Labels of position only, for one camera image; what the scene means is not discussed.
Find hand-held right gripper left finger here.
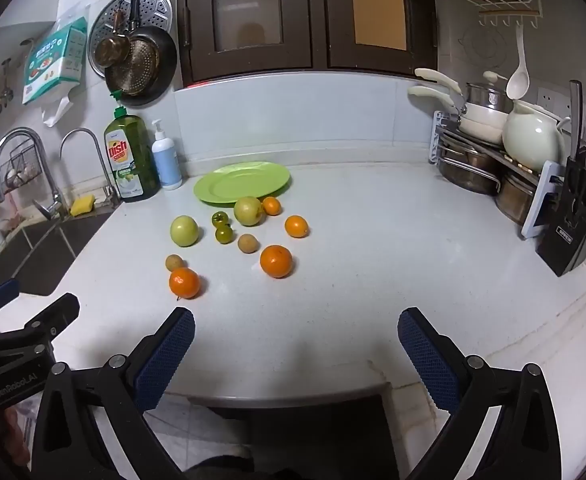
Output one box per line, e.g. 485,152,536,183
32,306,196,480

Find green apple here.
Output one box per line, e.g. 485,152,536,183
169,215,200,248

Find yellow-green apple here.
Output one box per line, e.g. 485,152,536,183
233,196,265,227

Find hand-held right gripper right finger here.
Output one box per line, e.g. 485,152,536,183
398,308,563,480

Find dark wooden cabinet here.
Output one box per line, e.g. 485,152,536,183
175,0,439,88

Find brass colander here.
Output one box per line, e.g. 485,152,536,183
122,35,162,97

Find metal pot rack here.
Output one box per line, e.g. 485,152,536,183
429,110,565,239

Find perforated metal steamer tray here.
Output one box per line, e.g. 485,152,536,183
88,0,174,76

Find chrome pull-down faucet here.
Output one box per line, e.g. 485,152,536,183
0,127,68,221

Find large orange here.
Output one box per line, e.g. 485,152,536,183
259,244,294,279

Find white ceramic pitcher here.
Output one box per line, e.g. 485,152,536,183
502,100,571,173

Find black knife block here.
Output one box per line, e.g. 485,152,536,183
536,157,586,277

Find kitchen sink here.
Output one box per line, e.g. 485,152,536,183
0,212,114,297

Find yellow sponge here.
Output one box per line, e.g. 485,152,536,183
70,195,97,217

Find green plate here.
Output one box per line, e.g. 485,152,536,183
193,161,292,206

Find chrome gooseneck faucet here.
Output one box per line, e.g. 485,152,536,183
59,128,121,208

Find person's left hand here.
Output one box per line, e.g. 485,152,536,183
0,400,32,472

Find green dish soap bottle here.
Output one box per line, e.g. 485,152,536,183
104,89,161,204

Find wire sink basket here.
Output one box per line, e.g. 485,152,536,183
3,141,41,193

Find teal white bag package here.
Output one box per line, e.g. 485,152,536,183
22,16,88,106

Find stainless steel pot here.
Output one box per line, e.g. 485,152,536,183
438,137,502,196
496,170,537,226

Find cream pan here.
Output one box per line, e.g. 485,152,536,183
414,67,511,117
407,85,509,145

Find white wall outlet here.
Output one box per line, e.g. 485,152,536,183
537,87,572,116

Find blue white pump bottle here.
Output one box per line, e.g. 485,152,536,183
151,119,184,191

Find small copper saucepan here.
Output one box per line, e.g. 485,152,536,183
94,7,134,67

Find white plastic bag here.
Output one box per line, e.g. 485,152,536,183
41,94,76,128

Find white ladle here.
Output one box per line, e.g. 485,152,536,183
506,20,532,101

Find stainless pot with lid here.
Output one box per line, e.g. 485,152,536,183
466,71,514,113

